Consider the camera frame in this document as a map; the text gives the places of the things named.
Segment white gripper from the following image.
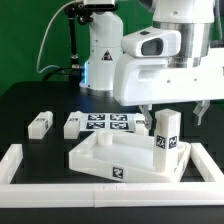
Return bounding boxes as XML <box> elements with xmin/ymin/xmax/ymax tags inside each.
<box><xmin>113</xmin><ymin>53</ymin><xmax>224</xmax><ymax>130</ymax></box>

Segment white desk tabletop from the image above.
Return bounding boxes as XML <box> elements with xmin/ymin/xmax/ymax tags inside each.
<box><xmin>69</xmin><ymin>130</ymin><xmax>191</xmax><ymax>183</ymax></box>

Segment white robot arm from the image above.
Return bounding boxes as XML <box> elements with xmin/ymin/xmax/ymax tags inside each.
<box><xmin>80</xmin><ymin>0</ymin><xmax>224</xmax><ymax>125</ymax></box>

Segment marker tag sheet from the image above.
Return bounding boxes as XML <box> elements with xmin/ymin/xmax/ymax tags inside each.
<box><xmin>80</xmin><ymin>113</ymin><xmax>134</xmax><ymax>132</ymax></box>

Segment white U-shaped obstacle frame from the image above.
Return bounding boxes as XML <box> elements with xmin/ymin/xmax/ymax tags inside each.
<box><xmin>0</xmin><ymin>143</ymin><xmax>224</xmax><ymax>208</ymax></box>

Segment white cable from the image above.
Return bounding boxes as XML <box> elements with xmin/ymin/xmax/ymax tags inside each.
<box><xmin>36</xmin><ymin>0</ymin><xmax>81</xmax><ymax>76</ymax></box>

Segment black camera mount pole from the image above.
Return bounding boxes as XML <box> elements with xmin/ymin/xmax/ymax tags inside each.
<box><xmin>64</xmin><ymin>3</ymin><xmax>92</xmax><ymax>85</ymax></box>

